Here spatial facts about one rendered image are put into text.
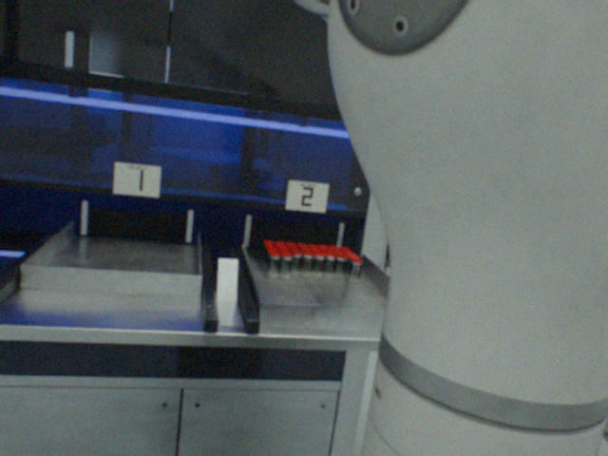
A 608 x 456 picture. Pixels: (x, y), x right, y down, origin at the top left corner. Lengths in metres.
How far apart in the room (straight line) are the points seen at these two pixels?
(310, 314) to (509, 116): 0.60
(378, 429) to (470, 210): 0.14
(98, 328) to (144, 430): 0.57
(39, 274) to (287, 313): 0.37
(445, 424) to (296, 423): 1.03
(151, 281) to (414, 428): 0.63
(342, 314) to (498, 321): 0.54
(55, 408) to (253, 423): 0.42
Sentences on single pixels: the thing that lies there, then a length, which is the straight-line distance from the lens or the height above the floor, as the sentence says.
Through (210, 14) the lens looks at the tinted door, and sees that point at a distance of 1.09.
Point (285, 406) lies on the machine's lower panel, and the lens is 1.26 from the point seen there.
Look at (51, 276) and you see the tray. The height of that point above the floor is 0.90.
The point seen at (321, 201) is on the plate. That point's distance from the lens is 1.11.
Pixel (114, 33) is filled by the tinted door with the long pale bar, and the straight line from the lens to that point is 1.09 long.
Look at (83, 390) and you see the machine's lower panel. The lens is 1.23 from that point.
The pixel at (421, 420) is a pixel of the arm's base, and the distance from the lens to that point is 0.27.
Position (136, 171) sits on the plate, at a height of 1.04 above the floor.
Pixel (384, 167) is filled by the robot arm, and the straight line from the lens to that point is 0.24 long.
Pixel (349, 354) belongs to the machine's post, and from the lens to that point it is 1.24.
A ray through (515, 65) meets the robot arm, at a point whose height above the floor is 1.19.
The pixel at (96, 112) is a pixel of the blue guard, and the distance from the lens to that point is 1.08.
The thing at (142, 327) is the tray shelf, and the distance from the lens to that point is 0.73.
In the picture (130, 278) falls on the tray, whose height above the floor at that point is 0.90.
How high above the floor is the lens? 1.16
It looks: 11 degrees down
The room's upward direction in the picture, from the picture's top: 7 degrees clockwise
